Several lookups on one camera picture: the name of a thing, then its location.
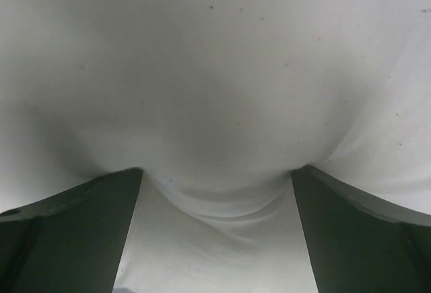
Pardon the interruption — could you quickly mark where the white pillow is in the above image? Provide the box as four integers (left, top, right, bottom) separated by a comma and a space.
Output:
1, 0, 430, 292

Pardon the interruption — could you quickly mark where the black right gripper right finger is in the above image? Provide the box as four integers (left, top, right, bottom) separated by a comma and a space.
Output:
291, 166, 430, 293

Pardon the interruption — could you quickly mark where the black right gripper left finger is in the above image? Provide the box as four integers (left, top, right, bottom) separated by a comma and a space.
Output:
1, 168, 143, 292

